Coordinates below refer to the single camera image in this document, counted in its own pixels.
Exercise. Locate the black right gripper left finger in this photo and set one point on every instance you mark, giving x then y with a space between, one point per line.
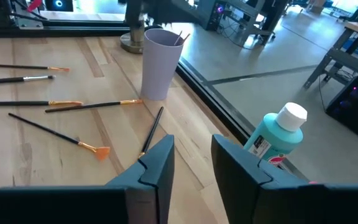
73 205

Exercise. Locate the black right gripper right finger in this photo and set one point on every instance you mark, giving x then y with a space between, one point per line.
291 205

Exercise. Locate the large teal paint bottle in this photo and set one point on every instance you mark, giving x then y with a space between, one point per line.
275 137

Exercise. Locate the black brush gold ferrule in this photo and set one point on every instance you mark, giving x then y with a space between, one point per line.
64 102
129 101

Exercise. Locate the orange bristle brush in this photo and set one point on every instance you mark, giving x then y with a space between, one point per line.
153 126

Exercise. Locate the orange fan brush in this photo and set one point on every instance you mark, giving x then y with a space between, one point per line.
102 153

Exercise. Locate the black computer tower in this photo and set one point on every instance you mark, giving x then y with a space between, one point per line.
213 14
356 105

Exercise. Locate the grey desk wooden top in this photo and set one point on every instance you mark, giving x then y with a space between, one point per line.
346 59

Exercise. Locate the lavender plastic cup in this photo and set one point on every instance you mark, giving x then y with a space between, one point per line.
160 71

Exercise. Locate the white dome lamp brass base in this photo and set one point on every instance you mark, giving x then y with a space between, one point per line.
135 31

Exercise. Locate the grey metal desk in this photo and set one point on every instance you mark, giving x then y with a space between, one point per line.
253 18

